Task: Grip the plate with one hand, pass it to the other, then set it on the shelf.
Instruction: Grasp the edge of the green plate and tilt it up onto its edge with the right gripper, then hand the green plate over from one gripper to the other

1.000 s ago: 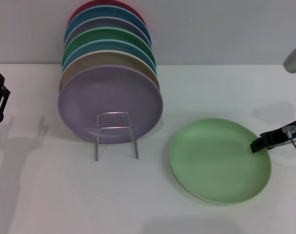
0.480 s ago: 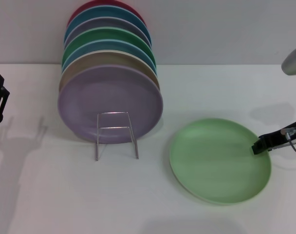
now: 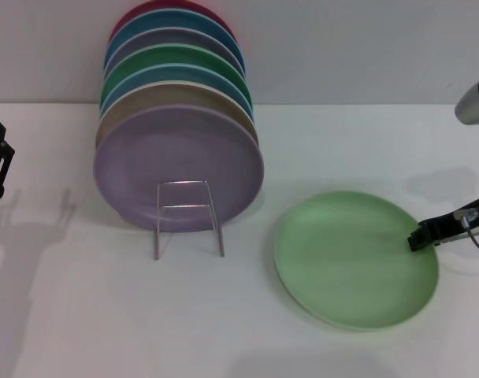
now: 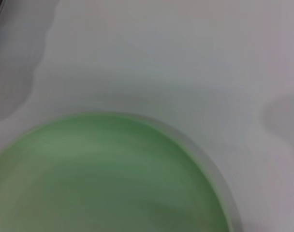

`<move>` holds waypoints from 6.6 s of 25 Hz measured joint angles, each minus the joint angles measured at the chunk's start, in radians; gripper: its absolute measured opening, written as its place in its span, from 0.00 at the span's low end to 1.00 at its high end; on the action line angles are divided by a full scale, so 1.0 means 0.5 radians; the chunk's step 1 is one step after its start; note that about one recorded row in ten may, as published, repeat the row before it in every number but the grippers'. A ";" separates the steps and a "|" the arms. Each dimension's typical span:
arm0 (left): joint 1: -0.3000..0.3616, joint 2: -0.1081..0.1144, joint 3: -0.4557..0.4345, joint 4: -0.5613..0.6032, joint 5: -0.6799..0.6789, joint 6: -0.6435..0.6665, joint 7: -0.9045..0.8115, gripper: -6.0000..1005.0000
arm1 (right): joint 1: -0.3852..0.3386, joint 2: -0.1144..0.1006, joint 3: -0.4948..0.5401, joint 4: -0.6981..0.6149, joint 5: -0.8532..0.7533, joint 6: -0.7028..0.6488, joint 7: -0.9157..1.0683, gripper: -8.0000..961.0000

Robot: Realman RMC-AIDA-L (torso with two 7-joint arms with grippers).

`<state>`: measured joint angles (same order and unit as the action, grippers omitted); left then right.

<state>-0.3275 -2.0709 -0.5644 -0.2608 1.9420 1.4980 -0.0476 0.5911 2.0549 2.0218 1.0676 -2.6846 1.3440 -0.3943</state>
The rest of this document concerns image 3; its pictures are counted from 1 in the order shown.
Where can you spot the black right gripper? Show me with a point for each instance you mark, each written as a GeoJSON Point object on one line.
{"type": "Point", "coordinates": [452, 226]}

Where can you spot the light green plate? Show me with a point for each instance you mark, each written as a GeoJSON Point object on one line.
{"type": "Point", "coordinates": [342, 264]}

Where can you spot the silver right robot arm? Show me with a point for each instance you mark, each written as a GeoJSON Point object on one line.
{"type": "Point", "coordinates": [476, 104]}

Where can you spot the lilac plate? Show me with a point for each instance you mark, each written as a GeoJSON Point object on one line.
{"type": "Point", "coordinates": [176, 149]}

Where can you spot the beige plate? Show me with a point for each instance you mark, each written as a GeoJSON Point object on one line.
{"type": "Point", "coordinates": [172, 94]}

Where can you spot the light blue plate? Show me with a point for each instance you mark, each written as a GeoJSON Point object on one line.
{"type": "Point", "coordinates": [172, 75]}

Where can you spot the dark green plate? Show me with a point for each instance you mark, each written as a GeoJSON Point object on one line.
{"type": "Point", "coordinates": [176, 55]}

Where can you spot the crimson plate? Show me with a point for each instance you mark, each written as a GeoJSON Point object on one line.
{"type": "Point", "coordinates": [145, 6]}

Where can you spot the grey lavender plate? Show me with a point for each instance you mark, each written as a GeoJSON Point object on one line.
{"type": "Point", "coordinates": [176, 38]}

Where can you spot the teal blue plate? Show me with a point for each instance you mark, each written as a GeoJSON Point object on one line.
{"type": "Point", "coordinates": [176, 19]}

